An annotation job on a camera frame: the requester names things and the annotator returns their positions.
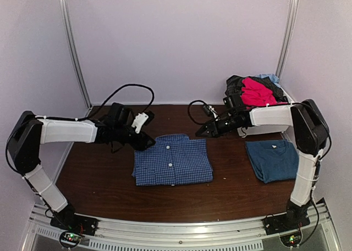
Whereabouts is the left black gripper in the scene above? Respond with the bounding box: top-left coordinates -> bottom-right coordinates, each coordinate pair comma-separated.
114,125 -> 156,151

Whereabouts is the black camera cable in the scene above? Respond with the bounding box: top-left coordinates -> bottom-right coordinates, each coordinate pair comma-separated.
76,83 -> 155,122
188,99 -> 212,125

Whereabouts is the blue polo shirt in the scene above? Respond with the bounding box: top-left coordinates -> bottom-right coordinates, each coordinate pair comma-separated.
245,140 -> 299,183

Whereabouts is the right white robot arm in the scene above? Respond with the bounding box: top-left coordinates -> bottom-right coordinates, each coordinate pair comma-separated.
195,94 -> 331,230

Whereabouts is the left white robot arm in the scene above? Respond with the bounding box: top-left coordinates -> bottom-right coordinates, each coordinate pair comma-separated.
5,103 -> 155,231

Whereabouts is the light blue garment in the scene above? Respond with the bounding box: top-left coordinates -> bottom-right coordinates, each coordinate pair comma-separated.
258,74 -> 279,87

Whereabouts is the left aluminium corner post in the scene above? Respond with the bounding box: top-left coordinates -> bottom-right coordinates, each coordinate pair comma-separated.
59,0 -> 92,109

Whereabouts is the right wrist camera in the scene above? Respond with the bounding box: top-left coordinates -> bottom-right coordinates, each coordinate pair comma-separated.
202,104 -> 218,119

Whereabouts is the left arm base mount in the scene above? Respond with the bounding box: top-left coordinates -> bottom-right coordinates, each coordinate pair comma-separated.
50,203 -> 98,236

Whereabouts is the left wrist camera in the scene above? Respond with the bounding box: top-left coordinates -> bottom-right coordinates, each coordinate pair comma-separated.
131,111 -> 155,133

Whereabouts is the white plastic laundry bin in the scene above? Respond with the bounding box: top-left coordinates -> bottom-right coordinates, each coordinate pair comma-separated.
223,94 -> 293,137

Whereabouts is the blue checkered shirt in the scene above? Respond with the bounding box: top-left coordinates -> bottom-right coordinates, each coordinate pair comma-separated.
132,134 -> 213,186

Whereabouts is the front aluminium rail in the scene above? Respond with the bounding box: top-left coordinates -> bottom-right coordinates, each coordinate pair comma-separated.
19,202 -> 342,250

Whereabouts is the right black camera cable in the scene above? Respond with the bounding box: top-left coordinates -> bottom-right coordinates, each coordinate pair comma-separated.
188,99 -> 212,125

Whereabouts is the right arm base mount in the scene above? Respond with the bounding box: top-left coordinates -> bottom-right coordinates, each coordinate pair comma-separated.
262,200 -> 311,235

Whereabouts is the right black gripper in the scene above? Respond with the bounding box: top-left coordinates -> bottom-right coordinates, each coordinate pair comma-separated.
195,114 -> 239,138

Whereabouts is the black garment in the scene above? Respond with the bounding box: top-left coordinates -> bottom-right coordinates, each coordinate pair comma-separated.
225,75 -> 288,102

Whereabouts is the right aluminium corner post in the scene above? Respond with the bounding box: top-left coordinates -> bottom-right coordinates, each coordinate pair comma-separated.
276,0 -> 299,79

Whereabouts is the left black camera cable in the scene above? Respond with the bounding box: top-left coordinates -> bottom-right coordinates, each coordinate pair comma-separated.
76,83 -> 155,122

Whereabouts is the aluminium corner post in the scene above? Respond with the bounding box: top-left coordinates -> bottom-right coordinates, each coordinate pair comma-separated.
276,0 -> 299,79
59,0 -> 92,109

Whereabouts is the red garment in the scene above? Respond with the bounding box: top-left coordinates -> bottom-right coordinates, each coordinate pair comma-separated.
241,78 -> 277,107

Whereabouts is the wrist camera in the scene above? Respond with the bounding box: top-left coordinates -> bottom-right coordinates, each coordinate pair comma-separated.
202,104 -> 218,119
131,111 -> 155,133

